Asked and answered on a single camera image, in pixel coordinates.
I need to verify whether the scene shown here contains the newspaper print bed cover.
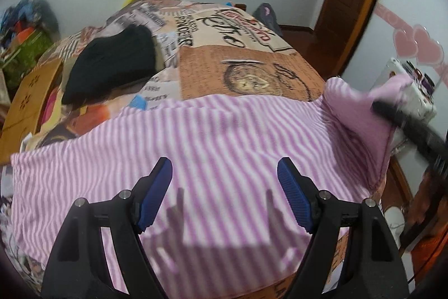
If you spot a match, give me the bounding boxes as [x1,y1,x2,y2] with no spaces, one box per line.
[0,0,349,299]

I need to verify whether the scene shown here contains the wooden board with paw cutouts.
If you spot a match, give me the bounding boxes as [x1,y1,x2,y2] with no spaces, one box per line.
[1,59,62,165]

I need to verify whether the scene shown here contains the pink striped pants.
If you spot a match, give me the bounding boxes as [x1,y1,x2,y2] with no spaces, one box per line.
[11,74,411,298]

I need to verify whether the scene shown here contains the black folded garment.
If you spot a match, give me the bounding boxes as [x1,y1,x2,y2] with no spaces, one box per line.
[62,25,157,105]

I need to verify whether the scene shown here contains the green basket of clutter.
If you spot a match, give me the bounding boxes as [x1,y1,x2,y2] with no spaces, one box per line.
[1,0,59,90]

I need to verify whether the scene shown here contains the white cabinet with stickers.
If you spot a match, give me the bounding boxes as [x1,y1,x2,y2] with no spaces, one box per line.
[373,58,437,124]

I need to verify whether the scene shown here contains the grey bag on floor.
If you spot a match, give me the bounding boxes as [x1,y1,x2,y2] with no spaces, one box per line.
[253,3,283,36]

